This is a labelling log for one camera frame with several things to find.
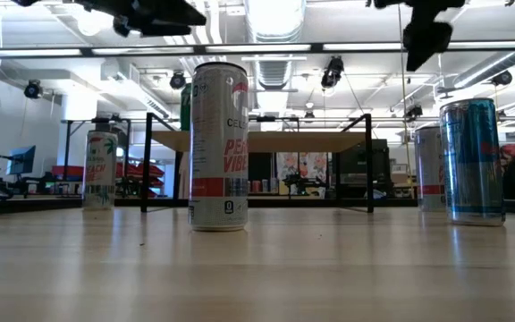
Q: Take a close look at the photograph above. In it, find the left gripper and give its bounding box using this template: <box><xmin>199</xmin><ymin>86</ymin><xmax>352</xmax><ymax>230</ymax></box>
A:
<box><xmin>73</xmin><ymin>0</ymin><xmax>207</xmax><ymax>38</ymax></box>

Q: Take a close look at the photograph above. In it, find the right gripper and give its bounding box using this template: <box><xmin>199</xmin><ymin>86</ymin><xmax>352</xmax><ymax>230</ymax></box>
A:
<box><xmin>367</xmin><ymin>0</ymin><xmax>467</xmax><ymax>72</ymax></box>

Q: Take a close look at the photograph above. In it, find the green Sprite can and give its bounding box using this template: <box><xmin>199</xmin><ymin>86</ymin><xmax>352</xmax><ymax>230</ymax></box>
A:
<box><xmin>180</xmin><ymin>82</ymin><xmax>194</xmax><ymax>132</ymax></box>

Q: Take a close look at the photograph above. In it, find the blue and silver slim can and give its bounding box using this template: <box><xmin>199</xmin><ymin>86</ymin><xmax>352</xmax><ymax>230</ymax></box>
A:
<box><xmin>439</xmin><ymin>97</ymin><xmax>507</xmax><ymax>227</ymax></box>

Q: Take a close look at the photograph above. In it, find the silver can with red band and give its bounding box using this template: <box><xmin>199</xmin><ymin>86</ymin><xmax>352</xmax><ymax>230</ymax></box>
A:
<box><xmin>413</xmin><ymin>124</ymin><xmax>447</xmax><ymax>213</ymax></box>

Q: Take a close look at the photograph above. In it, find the white Celsius Peach Vibe can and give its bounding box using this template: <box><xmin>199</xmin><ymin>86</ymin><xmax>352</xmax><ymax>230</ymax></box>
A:
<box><xmin>188</xmin><ymin>61</ymin><xmax>250</xmax><ymax>233</ymax></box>

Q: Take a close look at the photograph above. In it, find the white Celsius Beach Vibe can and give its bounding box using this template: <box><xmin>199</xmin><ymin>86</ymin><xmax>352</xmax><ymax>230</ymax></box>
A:
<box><xmin>81</xmin><ymin>129</ymin><xmax>119</xmax><ymax>211</ymax></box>

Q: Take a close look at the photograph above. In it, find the black overhead beam with lights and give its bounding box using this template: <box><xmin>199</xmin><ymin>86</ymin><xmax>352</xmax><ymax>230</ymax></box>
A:
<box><xmin>0</xmin><ymin>40</ymin><xmax>515</xmax><ymax>58</ymax></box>

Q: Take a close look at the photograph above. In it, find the black cabinet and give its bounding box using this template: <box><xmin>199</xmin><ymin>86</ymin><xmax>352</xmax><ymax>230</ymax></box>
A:
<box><xmin>337</xmin><ymin>139</ymin><xmax>393</xmax><ymax>200</ymax></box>

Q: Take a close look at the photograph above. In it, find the red storage rack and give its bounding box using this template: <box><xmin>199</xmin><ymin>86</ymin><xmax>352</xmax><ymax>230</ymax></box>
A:
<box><xmin>114</xmin><ymin>160</ymin><xmax>166</xmax><ymax>198</ymax></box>

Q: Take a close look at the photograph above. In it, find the black background table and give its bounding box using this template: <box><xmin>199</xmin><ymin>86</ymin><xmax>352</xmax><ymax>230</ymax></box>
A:
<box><xmin>59</xmin><ymin>116</ymin><xmax>132</xmax><ymax>200</ymax></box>

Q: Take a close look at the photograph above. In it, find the floral poster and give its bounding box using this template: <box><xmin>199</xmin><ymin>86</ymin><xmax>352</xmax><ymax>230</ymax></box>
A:
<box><xmin>276</xmin><ymin>151</ymin><xmax>329</xmax><ymax>198</ymax></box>

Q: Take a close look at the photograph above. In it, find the computer monitor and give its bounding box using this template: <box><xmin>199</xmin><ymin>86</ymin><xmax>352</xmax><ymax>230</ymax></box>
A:
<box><xmin>6</xmin><ymin>144</ymin><xmax>37</xmax><ymax>176</ymax></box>

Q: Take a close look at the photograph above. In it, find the silver ventilation duct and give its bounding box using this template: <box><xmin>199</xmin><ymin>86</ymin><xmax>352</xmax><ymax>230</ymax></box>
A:
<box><xmin>244</xmin><ymin>0</ymin><xmax>307</xmax><ymax>90</ymax></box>

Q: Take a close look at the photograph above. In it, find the wooden shelf with black frame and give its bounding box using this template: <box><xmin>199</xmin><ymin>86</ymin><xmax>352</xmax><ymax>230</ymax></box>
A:
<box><xmin>139</xmin><ymin>111</ymin><xmax>375</xmax><ymax>215</ymax></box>

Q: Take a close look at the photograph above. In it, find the black aluminium table frame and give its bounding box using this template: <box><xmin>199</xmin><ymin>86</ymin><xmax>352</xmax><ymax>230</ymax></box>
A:
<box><xmin>0</xmin><ymin>196</ymin><xmax>515</xmax><ymax>218</ymax></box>

